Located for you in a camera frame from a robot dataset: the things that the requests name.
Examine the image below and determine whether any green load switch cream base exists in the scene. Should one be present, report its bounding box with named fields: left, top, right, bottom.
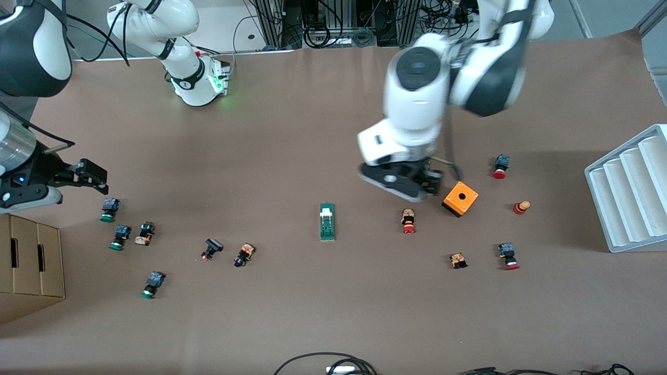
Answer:
left=319, top=202, right=336, bottom=242

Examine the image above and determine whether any brown cardboard box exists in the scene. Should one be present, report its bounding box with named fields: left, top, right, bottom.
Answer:
left=0, top=211, right=66, bottom=326

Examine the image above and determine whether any black square button red stem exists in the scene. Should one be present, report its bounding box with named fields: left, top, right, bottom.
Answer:
left=201, top=238, right=224, bottom=262

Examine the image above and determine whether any grey ribbed plastic tray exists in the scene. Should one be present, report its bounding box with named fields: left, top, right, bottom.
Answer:
left=584, top=124, right=667, bottom=254

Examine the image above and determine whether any orange button enclosure box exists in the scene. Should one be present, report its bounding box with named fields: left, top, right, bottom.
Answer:
left=442, top=181, right=479, bottom=218

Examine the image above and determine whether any black selector switch orange block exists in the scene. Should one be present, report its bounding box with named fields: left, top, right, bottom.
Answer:
left=233, top=243, right=256, bottom=268

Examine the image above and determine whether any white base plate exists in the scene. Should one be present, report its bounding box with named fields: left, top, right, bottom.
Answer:
left=68, top=0, right=298, bottom=62

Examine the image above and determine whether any black cable bundle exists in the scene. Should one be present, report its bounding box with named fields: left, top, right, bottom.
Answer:
left=459, top=363, right=636, bottom=375

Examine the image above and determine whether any black looped cable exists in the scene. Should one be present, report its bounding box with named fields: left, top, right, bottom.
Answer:
left=273, top=352, right=378, bottom=375

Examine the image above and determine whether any aluminium rack with cables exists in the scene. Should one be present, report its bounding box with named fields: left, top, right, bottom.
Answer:
left=250, top=0, right=480, bottom=50

